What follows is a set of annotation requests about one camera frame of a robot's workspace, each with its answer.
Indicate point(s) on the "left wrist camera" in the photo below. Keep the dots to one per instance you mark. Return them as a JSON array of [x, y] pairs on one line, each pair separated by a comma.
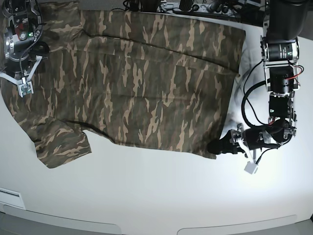
[[251, 167]]

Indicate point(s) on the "camouflage T-shirt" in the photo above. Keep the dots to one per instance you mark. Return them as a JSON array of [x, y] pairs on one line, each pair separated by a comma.
[[139, 79]]

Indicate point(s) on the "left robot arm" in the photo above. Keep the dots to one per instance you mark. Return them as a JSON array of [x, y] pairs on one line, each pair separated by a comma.
[[283, 22]]

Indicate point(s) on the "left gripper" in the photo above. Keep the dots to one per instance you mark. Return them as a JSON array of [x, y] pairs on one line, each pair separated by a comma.
[[252, 138]]

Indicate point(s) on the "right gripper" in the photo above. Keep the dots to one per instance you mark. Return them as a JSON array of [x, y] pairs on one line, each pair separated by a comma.
[[13, 65]]

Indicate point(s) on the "white label plate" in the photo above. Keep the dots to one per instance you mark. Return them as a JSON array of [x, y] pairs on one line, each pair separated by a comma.
[[11, 198]]

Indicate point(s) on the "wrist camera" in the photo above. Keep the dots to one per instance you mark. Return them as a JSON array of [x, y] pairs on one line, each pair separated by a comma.
[[25, 89], [251, 167]]

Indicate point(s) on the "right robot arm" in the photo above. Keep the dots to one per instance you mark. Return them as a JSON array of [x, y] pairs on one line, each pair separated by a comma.
[[22, 36]]

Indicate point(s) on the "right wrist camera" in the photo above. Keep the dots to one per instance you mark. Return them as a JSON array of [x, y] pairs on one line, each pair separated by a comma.
[[25, 89]]

